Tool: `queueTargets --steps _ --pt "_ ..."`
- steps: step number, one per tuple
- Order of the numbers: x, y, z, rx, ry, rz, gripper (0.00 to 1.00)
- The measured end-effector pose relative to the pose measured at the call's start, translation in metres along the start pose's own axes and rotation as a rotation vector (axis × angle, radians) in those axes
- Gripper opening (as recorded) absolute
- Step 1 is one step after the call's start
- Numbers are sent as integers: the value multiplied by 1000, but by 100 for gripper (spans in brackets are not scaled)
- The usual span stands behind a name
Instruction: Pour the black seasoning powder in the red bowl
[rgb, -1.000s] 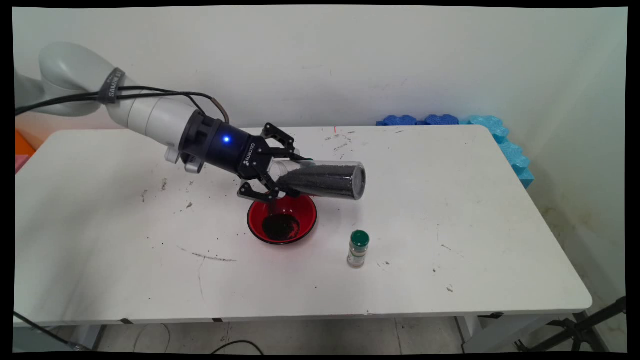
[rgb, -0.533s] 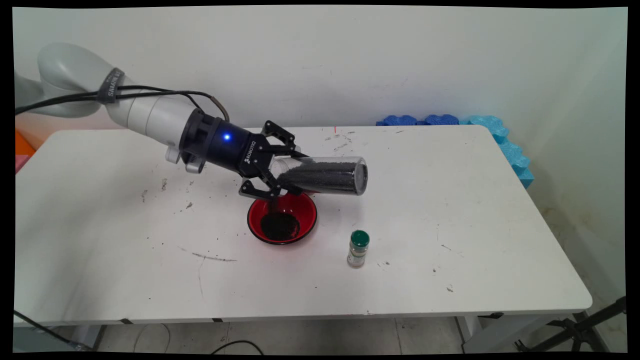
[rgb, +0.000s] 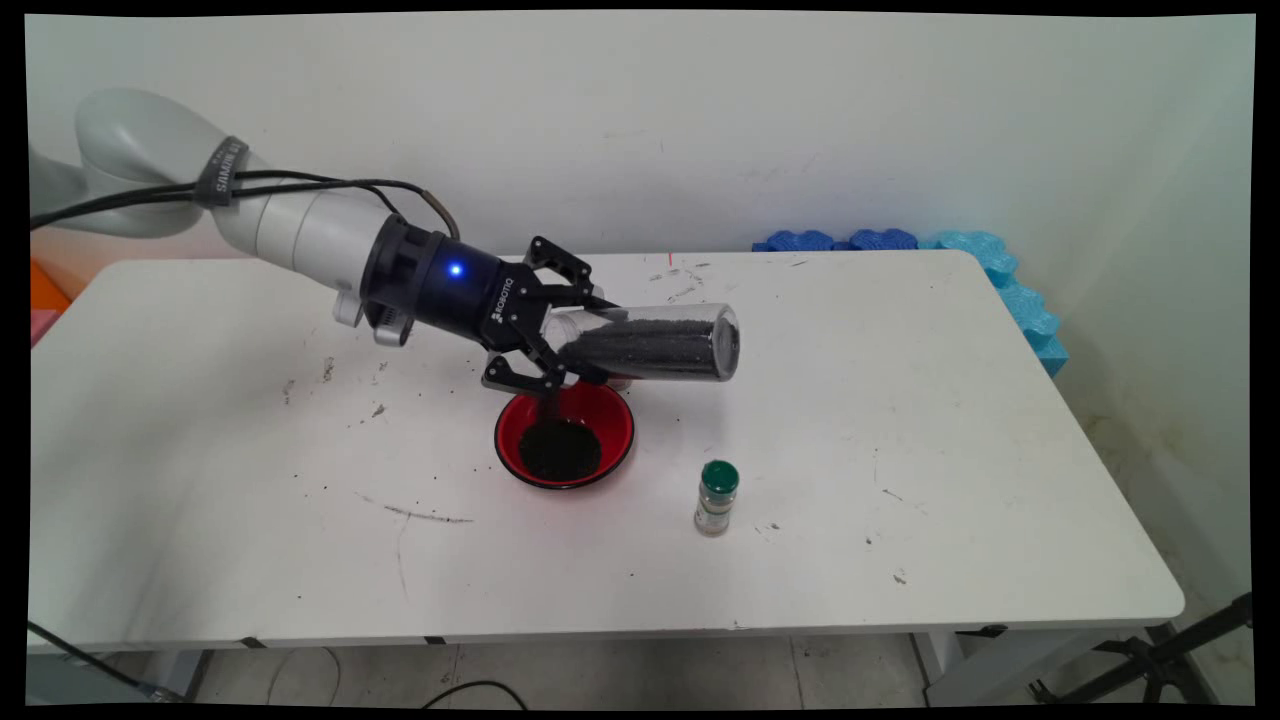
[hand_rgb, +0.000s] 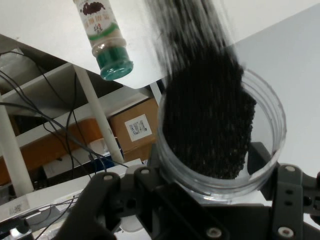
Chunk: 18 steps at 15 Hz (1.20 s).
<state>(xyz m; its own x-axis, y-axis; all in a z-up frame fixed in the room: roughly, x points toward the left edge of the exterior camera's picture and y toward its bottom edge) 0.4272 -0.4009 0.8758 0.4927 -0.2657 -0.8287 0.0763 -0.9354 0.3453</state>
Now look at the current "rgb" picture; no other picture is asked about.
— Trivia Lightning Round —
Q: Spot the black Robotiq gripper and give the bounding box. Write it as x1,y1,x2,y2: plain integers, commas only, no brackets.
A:
414,235,621,397

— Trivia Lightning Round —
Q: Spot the clear jar with dark grains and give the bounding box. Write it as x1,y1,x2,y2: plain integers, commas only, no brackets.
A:
545,302,742,384

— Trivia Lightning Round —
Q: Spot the red bowl with black rim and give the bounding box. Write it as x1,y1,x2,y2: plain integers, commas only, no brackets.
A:
494,382,636,491

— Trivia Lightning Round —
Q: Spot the pile of dark grains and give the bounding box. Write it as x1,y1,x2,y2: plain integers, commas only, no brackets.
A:
517,396,605,484

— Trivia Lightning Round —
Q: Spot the light blue foam mat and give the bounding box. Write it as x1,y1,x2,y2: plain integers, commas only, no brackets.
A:
920,230,1069,379

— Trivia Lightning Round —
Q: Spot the orange foam block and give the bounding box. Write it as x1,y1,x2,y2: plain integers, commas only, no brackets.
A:
30,258,73,313

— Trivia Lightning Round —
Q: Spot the black tripod stand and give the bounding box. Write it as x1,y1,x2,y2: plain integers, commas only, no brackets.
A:
1030,592,1253,704

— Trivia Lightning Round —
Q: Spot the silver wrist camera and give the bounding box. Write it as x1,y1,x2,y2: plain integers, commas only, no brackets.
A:
332,288,417,349

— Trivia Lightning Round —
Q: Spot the grey velcro strap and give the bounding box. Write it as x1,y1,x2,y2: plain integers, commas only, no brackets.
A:
196,136,250,209

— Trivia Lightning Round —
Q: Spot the black floor cable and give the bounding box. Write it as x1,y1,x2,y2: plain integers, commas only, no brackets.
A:
420,680,529,709

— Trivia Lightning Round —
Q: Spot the thin grey floor cable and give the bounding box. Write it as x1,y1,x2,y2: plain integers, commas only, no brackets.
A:
265,647,344,706

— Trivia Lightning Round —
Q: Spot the white table leg frame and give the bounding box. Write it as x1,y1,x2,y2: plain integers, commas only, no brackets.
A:
908,625,1181,707

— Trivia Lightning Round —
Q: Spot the black hanging cable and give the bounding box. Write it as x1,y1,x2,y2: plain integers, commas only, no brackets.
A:
28,620,187,703

